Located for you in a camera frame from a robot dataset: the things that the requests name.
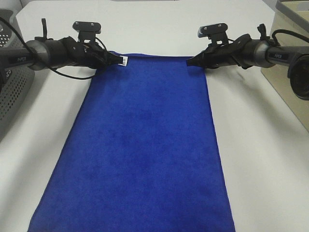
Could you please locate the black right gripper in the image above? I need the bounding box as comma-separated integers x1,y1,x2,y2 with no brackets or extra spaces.
186,34,251,69

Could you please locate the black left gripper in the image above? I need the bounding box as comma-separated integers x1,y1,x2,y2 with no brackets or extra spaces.
61,37,123,69

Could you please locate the blue microfibre towel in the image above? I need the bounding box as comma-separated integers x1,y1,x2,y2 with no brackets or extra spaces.
28,54,235,232

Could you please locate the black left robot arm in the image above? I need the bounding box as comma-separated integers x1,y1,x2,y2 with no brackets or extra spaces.
0,37,124,88

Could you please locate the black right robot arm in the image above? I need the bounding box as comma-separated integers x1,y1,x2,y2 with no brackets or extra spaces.
186,34,309,101

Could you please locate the white back panel board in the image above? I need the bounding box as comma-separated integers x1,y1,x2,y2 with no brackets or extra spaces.
17,0,274,56

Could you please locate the grey perforated plastic basket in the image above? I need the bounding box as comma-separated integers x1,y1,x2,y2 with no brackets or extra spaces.
0,8,34,139

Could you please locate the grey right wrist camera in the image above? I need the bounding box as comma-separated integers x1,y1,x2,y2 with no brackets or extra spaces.
197,23,229,46

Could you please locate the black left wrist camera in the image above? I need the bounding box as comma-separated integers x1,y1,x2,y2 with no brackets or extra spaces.
72,21,101,43

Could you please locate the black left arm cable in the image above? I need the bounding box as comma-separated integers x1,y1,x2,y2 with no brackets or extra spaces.
0,16,108,80

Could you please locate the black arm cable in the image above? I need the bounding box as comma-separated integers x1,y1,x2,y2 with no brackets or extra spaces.
0,16,108,80
257,23,309,46

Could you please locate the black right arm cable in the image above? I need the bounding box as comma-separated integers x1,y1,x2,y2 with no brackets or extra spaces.
257,23,309,46

